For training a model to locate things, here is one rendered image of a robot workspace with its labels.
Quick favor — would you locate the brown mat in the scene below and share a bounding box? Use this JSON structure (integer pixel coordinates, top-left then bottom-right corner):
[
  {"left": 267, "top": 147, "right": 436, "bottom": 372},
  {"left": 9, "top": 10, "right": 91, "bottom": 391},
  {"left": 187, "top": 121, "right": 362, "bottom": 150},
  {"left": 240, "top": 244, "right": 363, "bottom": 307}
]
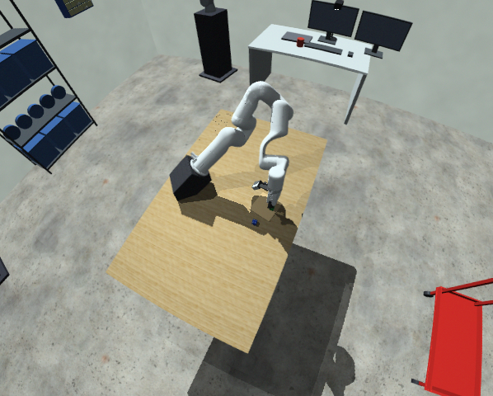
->
[{"left": 249, "top": 192, "right": 282, "bottom": 222}]

